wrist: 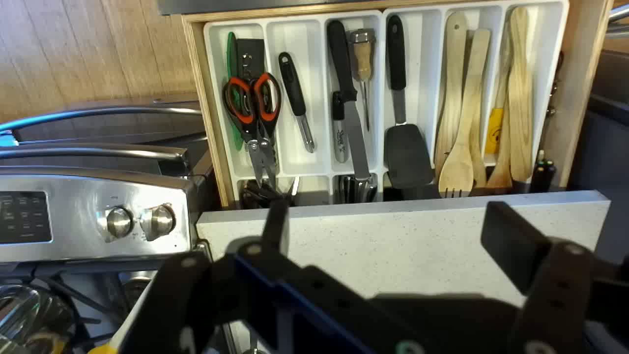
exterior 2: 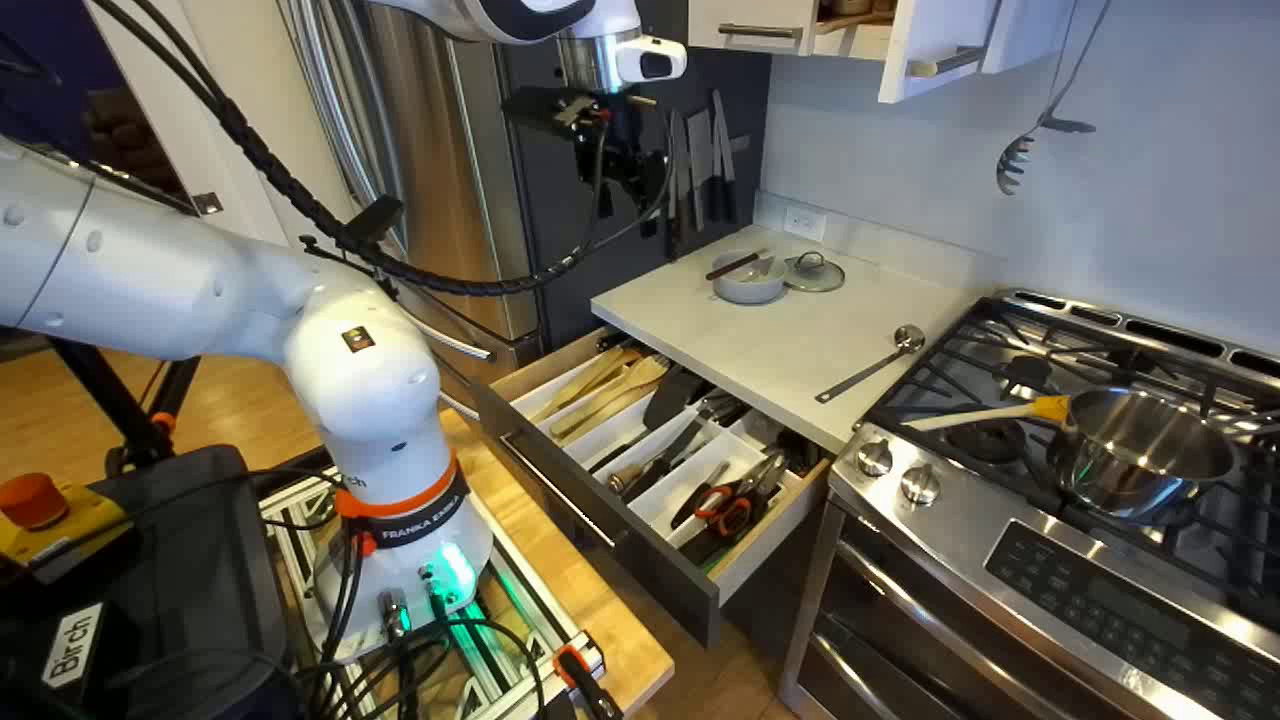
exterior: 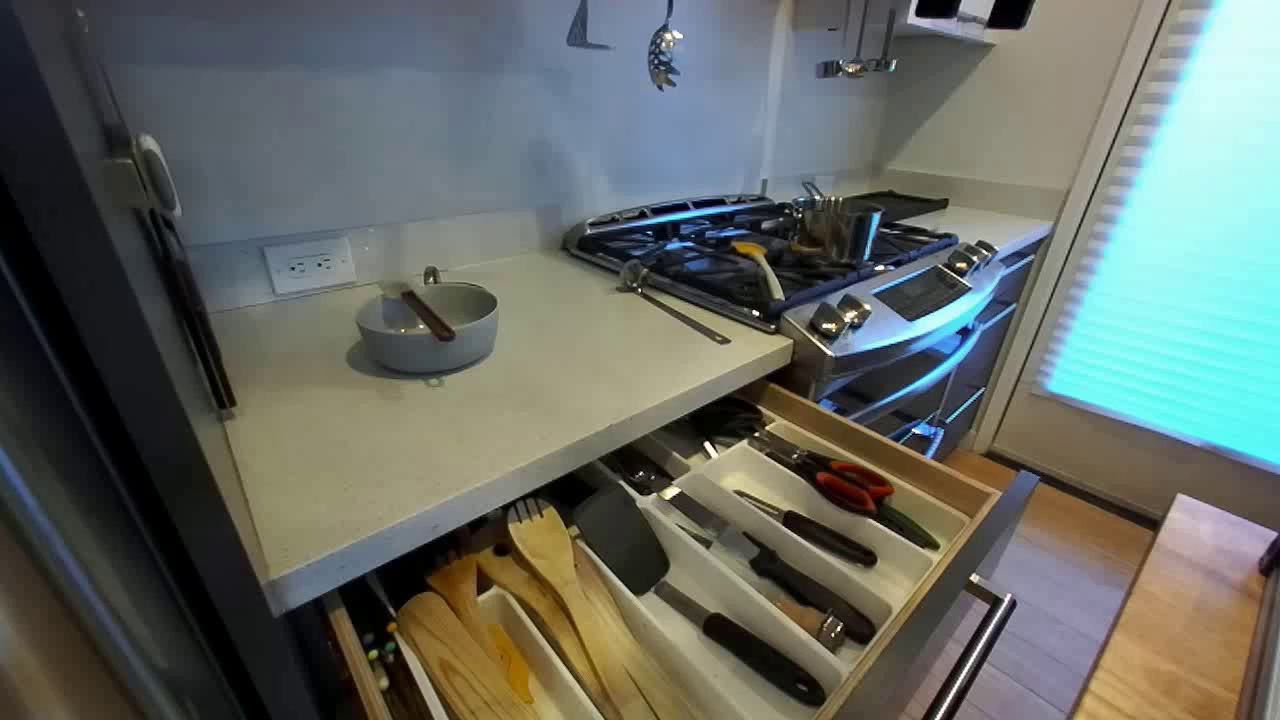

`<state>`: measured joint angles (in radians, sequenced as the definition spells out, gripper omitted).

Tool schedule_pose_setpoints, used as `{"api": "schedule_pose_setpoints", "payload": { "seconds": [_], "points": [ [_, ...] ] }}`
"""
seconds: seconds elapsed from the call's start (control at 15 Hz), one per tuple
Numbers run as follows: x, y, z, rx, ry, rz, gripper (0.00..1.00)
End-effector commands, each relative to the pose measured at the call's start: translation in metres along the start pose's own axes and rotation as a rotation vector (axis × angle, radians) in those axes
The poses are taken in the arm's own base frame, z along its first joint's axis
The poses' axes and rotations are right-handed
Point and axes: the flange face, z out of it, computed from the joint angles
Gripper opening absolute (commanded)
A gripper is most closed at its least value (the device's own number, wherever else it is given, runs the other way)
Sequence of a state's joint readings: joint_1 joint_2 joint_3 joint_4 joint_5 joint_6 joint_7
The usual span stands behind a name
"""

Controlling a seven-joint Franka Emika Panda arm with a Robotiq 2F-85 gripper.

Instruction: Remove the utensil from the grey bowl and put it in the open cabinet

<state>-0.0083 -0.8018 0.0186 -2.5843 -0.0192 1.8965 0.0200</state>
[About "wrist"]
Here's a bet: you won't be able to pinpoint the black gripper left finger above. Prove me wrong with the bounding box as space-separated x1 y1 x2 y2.
120 184 420 354

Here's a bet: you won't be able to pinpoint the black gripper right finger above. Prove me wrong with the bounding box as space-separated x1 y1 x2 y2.
479 198 629 354

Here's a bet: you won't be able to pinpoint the small yellow utensil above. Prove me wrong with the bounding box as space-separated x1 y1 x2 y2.
483 105 507 159

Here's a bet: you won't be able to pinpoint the kitchen utensil drawer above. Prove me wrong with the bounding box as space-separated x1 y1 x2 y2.
178 0 615 210

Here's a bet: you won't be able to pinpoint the green plastic utensil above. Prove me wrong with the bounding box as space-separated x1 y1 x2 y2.
224 29 245 153

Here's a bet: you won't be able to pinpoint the silver stove knob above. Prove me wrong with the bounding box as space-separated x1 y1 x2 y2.
143 202 177 239
104 204 135 239

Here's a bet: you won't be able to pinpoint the wooden spoons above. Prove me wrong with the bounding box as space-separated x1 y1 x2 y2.
436 27 491 198

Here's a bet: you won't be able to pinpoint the black nylon spatula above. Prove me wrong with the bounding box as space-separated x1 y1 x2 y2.
381 13 438 198

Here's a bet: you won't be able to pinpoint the wooden flat spatula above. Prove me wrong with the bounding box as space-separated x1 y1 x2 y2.
507 3 536 184

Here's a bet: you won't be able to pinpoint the stainless steel gas stove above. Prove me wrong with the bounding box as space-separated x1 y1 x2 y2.
0 96 218 354

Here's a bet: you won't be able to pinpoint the white cutlery organizer tray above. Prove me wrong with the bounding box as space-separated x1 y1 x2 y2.
202 0 570 198

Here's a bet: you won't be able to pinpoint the stainless steel pot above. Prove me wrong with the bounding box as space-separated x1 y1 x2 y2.
0 282 76 354

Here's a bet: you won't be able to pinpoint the orange handled scissors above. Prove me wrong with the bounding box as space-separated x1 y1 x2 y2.
220 70 283 188

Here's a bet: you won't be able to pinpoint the small black handled knife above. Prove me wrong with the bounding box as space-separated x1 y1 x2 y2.
330 88 349 164

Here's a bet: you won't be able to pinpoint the yellow handled utensil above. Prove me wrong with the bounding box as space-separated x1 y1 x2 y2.
86 277 159 354

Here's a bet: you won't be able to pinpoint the large black handled knife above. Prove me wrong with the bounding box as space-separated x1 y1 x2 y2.
324 17 379 192

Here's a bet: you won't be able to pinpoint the wood handled metal tool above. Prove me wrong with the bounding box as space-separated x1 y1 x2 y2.
346 27 379 133

